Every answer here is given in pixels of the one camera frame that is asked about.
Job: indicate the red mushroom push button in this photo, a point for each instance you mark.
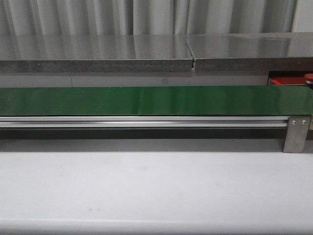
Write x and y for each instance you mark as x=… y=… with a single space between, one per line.
x=309 y=79

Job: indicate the green conveyor belt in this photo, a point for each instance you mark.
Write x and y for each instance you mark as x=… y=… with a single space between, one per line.
x=158 y=101

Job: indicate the grey stone countertop shelf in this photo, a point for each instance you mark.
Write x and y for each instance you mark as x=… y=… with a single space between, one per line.
x=157 y=53

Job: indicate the red plastic tray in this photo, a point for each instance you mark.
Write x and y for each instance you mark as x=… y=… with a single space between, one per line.
x=298 y=80

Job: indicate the grey pleated curtain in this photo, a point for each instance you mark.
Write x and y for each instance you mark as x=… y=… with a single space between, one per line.
x=145 y=17

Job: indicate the steel conveyor support bracket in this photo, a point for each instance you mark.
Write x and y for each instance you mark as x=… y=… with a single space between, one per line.
x=297 y=131

